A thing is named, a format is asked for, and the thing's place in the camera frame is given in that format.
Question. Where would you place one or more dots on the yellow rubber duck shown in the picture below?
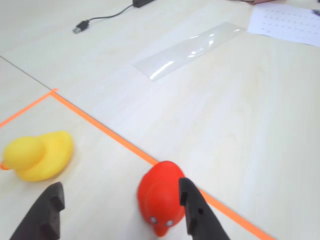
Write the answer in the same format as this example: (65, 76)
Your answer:
(42, 155)

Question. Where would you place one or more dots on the black device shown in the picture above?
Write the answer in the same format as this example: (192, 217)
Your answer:
(141, 2)

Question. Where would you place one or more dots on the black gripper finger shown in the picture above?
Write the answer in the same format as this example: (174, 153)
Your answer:
(42, 220)
(200, 217)

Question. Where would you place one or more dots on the clear plastic sheet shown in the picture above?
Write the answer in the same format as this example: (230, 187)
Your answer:
(187, 50)

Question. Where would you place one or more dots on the white printed paper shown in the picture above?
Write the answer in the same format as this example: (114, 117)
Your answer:
(282, 25)

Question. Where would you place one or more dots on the red rubber duck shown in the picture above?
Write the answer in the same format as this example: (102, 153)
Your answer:
(157, 192)

